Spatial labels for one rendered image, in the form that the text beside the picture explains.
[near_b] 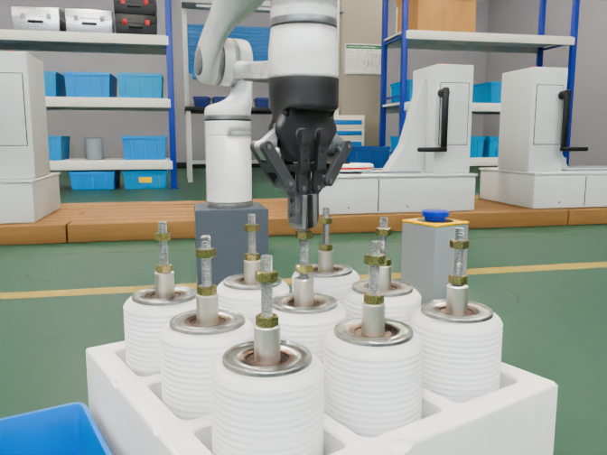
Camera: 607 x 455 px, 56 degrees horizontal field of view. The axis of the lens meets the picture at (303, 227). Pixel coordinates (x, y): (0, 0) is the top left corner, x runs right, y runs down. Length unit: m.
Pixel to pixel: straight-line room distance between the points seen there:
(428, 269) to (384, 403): 0.35
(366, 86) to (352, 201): 4.45
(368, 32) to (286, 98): 6.63
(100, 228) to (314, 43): 2.08
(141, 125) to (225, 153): 7.87
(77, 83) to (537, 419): 4.99
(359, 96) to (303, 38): 6.50
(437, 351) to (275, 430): 0.21
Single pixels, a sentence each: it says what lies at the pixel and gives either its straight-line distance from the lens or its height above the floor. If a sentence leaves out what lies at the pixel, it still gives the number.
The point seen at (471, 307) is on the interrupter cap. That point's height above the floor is 0.25.
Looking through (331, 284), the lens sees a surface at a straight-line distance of 0.77.
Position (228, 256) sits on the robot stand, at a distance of 1.13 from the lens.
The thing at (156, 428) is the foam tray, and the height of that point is 0.18.
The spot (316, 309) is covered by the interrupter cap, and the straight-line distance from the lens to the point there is 0.62.
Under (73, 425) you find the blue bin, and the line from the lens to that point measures 0.78.
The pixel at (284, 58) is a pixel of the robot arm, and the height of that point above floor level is 0.52.
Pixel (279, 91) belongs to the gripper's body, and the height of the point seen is 0.48.
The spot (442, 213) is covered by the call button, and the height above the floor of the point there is 0.33.
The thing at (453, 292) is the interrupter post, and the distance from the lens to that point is 0.63.
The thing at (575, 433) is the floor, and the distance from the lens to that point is 1.00.
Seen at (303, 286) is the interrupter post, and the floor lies 0.27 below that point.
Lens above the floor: 0.43
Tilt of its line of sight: 9 degrees down
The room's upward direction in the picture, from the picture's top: straight up
